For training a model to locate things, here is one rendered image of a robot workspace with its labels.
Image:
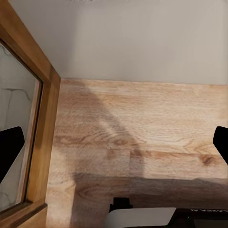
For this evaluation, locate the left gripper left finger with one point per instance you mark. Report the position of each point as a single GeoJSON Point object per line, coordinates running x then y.
{"type": "Point", "coordinates": [11, 142]}

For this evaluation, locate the door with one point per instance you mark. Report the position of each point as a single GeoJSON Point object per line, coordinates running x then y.
{"type": "Point", "coordinates": [29, 90]}

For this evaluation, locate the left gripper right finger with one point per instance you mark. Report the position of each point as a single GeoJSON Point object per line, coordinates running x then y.
{"type": "Point", "coordinates": [220, 141]}

